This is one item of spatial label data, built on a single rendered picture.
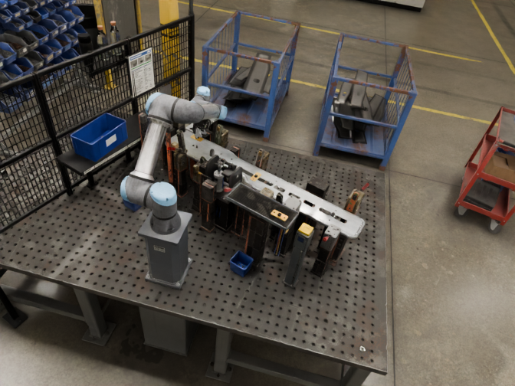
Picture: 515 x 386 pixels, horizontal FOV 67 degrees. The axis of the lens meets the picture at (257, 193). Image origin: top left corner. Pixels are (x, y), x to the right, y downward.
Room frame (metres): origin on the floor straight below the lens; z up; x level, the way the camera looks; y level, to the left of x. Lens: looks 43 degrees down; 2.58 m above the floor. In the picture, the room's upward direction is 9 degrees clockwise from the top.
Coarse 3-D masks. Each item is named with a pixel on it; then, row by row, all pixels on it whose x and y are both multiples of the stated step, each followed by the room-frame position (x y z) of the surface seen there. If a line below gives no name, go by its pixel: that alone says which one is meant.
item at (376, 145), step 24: (336, 48) 4.64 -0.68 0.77; (336, 72) 3.61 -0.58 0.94; (360, 72) 4.48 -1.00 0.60; (336, 96) 4.62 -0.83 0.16; (360, 96) 3.89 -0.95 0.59; (384, 96) 4.59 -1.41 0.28; (408, 96) 3.45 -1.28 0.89; (336, 120) 3.94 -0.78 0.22; (360, 120) 3.46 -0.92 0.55; (384, 120) 4.19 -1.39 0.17; (336, 144) 3.51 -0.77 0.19; (360, 144) 3.61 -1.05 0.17; (384, 144) 3.67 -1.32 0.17; (384, 168) 3.41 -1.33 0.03
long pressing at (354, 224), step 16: (192, 144) 2.07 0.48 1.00; (208, 144) 2.09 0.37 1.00; (240, 160) 1.97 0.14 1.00; (272, 176) 1.86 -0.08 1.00; (288, 192) 1.74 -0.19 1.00; (304, 192) 1.76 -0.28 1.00; (304, 208) 1.62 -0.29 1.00; (336, 208) 1.66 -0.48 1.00; (336, 224) 1.53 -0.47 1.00; (352, 224) 1.55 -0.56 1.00
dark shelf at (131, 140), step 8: (144, 112) 2.31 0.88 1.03; (128, 120) 2.18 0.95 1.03; (136, 120) 2.20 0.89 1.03; (128, 128) 2.10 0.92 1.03; (136, 128) 2.11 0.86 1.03; (128, 136) 2.01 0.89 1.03; (136, 136) 2.02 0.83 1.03; (120, 144) 1.92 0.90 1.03; (128, 144) 1.93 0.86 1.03; (64, 152) 1.76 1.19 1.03; (72, 152) 1.77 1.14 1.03; (112, 152) 1.82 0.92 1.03; (56, 160) 1.70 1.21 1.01; (64, 160) 1.69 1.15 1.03; (72, 160) 1.70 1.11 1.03; (80, 160) 1.71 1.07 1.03; (88, 160) 1.72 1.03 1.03; (104, 160) 1.76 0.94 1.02; (72, 168) 1.64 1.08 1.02; (80, 168) 1.64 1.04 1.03; (88, 168) 1.65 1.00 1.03
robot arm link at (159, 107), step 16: (160, 96) 1.57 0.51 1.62; (160, 112) 1.52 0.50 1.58; (160, 128) 1.48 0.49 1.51; (144, 144) 1.43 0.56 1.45; (160, 144) 1.45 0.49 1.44; (144, 160) 1.37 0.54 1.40; (128, 176) 1.33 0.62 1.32; (144, 176) 1.31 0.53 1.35; (128, 192) 1.25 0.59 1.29; (144, 192) 1.25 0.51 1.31
